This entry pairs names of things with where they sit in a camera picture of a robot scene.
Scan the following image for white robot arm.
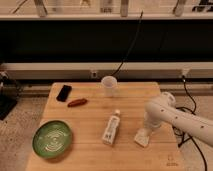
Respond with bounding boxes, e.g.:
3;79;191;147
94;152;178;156
144;92;213;147

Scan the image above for green plate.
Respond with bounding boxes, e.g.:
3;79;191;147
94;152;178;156
32;120;73;159

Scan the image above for white wall socket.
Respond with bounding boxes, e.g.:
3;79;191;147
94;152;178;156
91;71;98;79

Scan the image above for black floor cables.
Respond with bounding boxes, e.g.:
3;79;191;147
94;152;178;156
173;75;208;171

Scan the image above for brown sausage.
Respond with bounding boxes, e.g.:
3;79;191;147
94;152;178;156
67;98;88;107

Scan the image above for black object at left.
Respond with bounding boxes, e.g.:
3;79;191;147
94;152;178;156
0;71;21;120

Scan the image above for white plastic bottle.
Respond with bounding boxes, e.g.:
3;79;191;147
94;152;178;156
102;109;120;145

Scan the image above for white sponge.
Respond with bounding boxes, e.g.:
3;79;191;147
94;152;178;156
134;129;151;147

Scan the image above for black smartphone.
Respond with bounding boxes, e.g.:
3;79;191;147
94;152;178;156
56;85;72;102

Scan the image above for translucent plastic cup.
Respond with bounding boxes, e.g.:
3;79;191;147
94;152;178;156
101;76;117;97

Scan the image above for black hanging cable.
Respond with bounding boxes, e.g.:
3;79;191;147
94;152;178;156
109;10;145;77

